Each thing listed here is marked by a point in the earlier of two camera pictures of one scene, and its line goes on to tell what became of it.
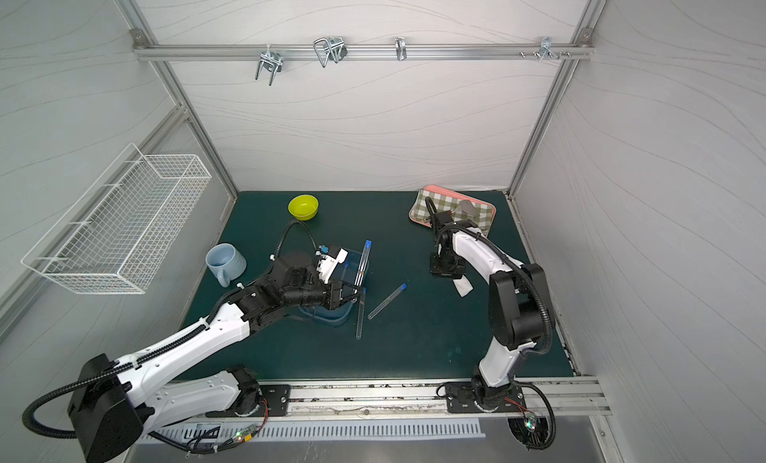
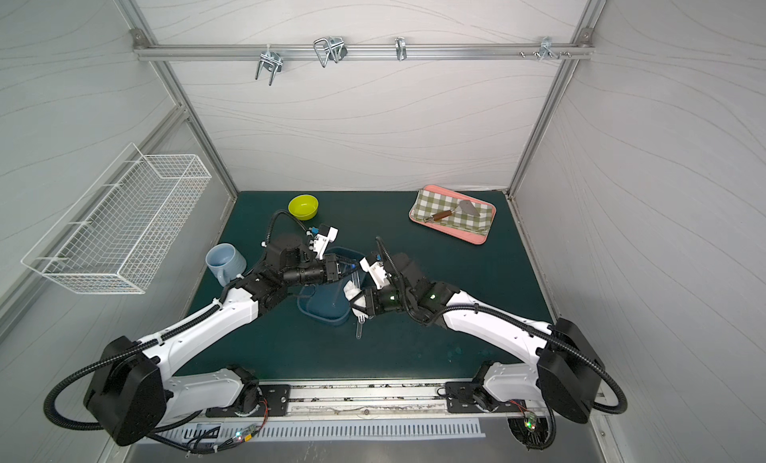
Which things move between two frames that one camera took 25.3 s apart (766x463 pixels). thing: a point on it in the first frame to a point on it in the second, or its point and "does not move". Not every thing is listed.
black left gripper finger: x=342 y=283 to x=344 y=261
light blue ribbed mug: x=225 y=262 does not move
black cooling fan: x=532 y=431 does not move
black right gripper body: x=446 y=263 to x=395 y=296
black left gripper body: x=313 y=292 to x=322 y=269
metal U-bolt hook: x=269 y=61 does not move
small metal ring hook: x=400 y=44 does not move
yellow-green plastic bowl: x=303 y=207 does not move
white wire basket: x=114 y=234 does not move
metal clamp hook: x=332 y=49 does not move
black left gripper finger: x=348 y=298 to x=349 y=276
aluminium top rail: x=363 y=50 does not move
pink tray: x=461 y=207 to x=463 y=234
